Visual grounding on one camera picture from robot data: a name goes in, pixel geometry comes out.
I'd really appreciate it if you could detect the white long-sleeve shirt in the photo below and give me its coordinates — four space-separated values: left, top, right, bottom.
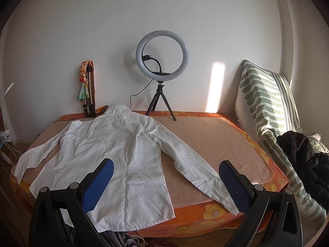
13 104 240 232

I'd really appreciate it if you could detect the white ring light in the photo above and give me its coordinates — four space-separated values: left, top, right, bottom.
136 30 190 82

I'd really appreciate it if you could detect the orange floral bed sheet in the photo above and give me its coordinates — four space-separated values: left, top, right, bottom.
9 111 290 239

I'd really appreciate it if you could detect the white desk lamp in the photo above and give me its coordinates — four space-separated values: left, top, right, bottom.
1 83 15 142

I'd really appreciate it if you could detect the folded silver tripod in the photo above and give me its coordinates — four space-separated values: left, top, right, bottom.
82 63 94 116

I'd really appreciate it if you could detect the zebra print garment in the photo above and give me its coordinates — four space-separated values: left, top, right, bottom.
100 231 145 247

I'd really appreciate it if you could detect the black jacket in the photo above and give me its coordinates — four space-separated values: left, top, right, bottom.
277 131 328 211

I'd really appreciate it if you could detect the beige fleece blanket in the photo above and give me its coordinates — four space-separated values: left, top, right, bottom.
24 114 274 208

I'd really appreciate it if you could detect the colourful patterned scarf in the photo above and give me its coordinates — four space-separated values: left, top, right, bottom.
78 60 108 118

